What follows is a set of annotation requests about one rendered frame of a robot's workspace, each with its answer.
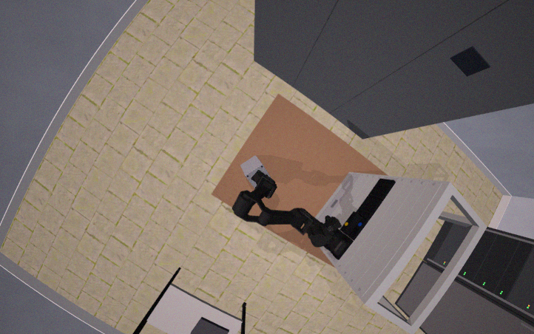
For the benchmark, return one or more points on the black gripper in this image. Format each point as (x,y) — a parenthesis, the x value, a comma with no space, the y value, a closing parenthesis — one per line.
(336,244)

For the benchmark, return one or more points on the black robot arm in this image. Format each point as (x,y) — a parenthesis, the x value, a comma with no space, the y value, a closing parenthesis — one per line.
(296,217)

